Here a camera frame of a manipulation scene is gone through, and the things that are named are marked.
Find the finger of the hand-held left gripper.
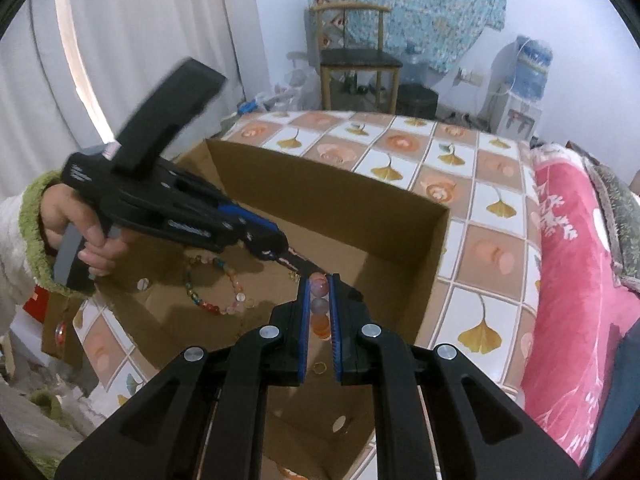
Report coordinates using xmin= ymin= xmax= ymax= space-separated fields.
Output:
xmin=215 ymin=195 xmax=290 ymax=255
xmin=210 ymin=215 xmax=282 ymax=262

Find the brown cardboard box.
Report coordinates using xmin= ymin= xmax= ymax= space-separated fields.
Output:
xmin=75 ymin=137 xmax=451 ymax=480

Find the black bin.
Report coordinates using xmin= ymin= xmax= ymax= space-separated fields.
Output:
xmin=395 ymin=82 xmax=441 ymax=121

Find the white curtain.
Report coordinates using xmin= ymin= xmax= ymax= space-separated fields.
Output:
xmin=0 ymin=0 xmax=261 ymax=201

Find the teal cushion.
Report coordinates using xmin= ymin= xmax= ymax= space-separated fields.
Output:
xmin=582 ymin=325 xmax=640 ymax=480

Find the pink floral blanket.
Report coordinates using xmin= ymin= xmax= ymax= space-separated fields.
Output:
xmin=520 ymin=145 xmax=640 ymax=468

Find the tile pattern printed tablecloth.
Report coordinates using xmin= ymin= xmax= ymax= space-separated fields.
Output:
xmin=72 ymin=107 xmax=543 ymax=480

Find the wooden chair with dark seat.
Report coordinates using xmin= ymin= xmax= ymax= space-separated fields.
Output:
xmin=312 ymin=0 xmax=405 ymax=111

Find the pink bead bracelet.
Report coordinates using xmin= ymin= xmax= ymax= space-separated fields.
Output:
xmin=307 ymin=271 xmax=333 ymax=341

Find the multicolor bead bracelet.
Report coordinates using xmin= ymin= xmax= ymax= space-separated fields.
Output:
xmin=182 ymin=252 xmax=251 ymax=317

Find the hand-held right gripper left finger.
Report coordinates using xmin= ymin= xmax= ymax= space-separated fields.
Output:
xmin=54 ymin=272 xmax=313 ymax=480

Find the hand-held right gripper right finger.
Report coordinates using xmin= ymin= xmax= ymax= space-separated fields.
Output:
xmin=327 ymin=272 xmax=583 ymax=480

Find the blue water dispenser bottle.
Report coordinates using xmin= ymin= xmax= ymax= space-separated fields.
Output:
xmin=515 ymin=35 xmax=555 ymax=103

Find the grey patterned blanket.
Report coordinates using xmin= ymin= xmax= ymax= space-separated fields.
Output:
xmin=565 ymin=142 xmax=640 ymax=291

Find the white water dispenser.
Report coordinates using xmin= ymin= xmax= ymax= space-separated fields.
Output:
xmin=487 ymin=87 xmax=546 ymax=141

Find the person's left hand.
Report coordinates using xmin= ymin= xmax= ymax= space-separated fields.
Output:
xmin=39 ymin=185 xmax=128 ymax=278

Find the clear plastic bag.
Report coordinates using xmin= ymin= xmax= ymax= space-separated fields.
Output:
xmin=250 ymin=65 xmax=321 ymax=111

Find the teal floral hanging cloth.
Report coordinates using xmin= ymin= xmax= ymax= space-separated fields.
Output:
xmin=307 ymin=0 xmax=508 ymax=73

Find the blue water jug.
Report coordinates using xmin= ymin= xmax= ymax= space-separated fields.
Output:
xmin=400 ymin=42 xmax=431 ymax=86

